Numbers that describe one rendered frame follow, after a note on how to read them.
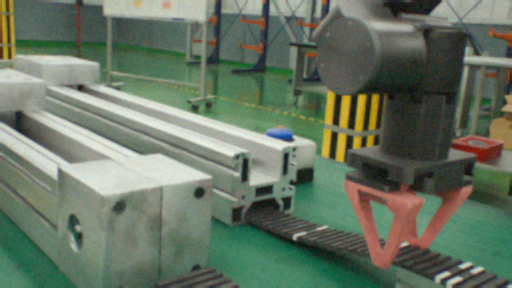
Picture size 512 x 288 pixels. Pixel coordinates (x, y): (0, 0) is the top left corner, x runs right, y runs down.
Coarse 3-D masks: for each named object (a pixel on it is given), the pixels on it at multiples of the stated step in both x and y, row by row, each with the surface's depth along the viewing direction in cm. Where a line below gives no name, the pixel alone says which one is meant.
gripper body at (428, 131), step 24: (408, 96) 44; (432, 96) 43; (456, 96) 44; (384, 120) 46; (408, 120) 44; (432, 120) 43; (384, 144) 46; (408, 144) 44; (432, 144) 44; (360, 168) 45; (384, 168) 43; (408, 168) 42; (432, 168) 43
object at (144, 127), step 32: (64, 96) 94; (96, 96) 102; (128, 96) 94; (96, 128) 85; (128, 128) 79; (160, 128) 70; (192, 128) 77; (224, 128) 72; (192, 160) 65; (224, 160) 60; (256, 160) 67; (288, 160) 64; (224, 192) 62; (256, 192) 64; (288, 192) 66
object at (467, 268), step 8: (464, 264) 46; (472, 264) 46; (448, 272) 44; (456, 272) 45; (464, 272) 45; (472, 272) 45; (480, 272) 45; (440, 280) 43; (448, 280) 44; (456, 280) 43; (464, 280) 44
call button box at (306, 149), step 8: (296, 144) 77; (304, 144) 78; (312, 144) 78; (304, 152) 78; (312, 152) 79; (296, 160) 77; (304, 160) 78; (312, 160) 79; (304, 168) 79; (312, 168) 80; (296, 176) 78; (304, 176) 79; (312, 176) 80
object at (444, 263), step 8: (440, 256) 48; (448, 256) 48; (424, 264) 46; (432, 264) 46; (440, 264) 46; (448, 264) 46; (456, 264) 47; (416, 272) 45; (424, 272) 44; (432, 272) 44; (440, 272) 45; (432, 280) 44
